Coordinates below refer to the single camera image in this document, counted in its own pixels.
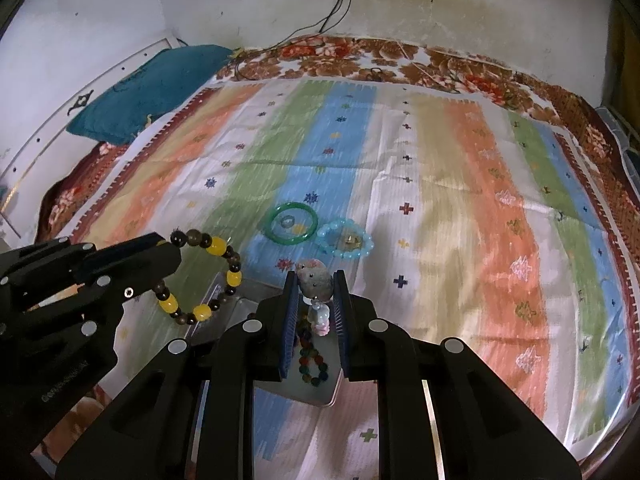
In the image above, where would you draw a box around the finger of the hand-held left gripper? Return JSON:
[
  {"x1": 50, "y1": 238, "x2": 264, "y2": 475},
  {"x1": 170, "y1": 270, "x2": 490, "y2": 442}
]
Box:
[
  {"x1": 0, "y1": 232, "x2": 167, "y2": 311},
  {"x1": 79, "y1": 241, "x2": 183, "y2": 341}
]

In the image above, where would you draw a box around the white headboard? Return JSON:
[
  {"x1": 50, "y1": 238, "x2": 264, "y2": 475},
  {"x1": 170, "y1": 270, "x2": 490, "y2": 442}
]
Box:
[{"x1": 0, "y1": 37, "x2": 181, "y2": 241}]

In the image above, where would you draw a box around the teal pillow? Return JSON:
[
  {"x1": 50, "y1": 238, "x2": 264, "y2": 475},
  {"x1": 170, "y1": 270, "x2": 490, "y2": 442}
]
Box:
[{"x1": 66, "y1": 44, "x2": 236, "y2": 147}]

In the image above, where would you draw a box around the grey pink bead bracelet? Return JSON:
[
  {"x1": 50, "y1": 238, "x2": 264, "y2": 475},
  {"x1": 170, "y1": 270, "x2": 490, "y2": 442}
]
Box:
[{"x1": 295, "y1": 258, "x2": 333, "y2": 336}]

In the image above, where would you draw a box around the green bangle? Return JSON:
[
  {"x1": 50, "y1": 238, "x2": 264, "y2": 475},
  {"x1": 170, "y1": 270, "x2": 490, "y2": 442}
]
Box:
[{"x1": 264, "y1": 201, "x2": 320, "y2": 246}]

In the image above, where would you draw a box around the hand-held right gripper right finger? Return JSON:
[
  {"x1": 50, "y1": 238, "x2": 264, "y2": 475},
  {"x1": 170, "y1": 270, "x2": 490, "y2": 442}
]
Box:
[{"x1": 332, "y1": 270, "x2": 583, "y2": 480}]

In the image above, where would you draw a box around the light blue bead bracelet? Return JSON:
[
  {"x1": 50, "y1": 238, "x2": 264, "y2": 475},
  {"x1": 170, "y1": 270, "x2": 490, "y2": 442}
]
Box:
[{"x1": 315, "y1": 217, "x2": 375, "y2": 260}]

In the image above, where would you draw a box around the striped colourful cloth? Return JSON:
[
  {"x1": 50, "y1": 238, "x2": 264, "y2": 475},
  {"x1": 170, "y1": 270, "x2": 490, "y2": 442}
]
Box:
[{"x1": 35, "y1": 79, "x2": 633, "y2": 480}]

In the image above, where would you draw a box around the yellow curtain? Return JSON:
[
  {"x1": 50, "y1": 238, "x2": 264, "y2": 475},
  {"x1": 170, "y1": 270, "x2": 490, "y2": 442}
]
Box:
[{"x1": 607, "y1": 5, "x2": 640, "y2": 111}]

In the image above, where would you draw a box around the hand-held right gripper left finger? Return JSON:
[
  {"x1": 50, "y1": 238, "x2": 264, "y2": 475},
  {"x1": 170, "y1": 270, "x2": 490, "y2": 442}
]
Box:
[{"x1": 55, "y1": 270, "x2": 301, "y2": 480}]

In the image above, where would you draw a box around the silver metal tin box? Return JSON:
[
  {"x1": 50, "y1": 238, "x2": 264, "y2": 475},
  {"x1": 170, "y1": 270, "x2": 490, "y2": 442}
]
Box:
[{"x1": 185, "y1": 270, "x2": 346, "y2": 408}]

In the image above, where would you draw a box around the yellow and brown bead bracelet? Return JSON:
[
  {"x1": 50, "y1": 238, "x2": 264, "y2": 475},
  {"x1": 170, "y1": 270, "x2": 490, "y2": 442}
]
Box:
[{"x1": 156, "y1": 229, "x2": 245, "y2": 328}]

